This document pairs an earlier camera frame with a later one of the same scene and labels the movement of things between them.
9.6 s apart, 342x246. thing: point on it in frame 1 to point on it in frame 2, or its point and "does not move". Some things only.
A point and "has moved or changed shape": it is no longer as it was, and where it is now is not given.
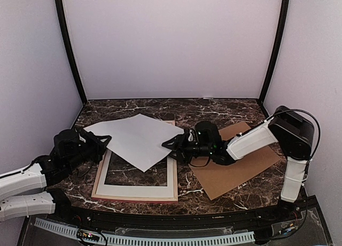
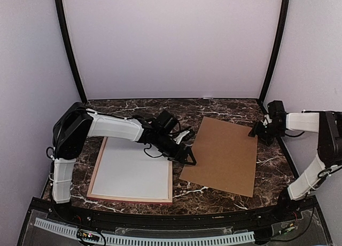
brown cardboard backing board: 215,178 has moved or changed shape
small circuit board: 87,236 does not move
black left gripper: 100,147 to 175,156
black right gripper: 180,141 to 257,130
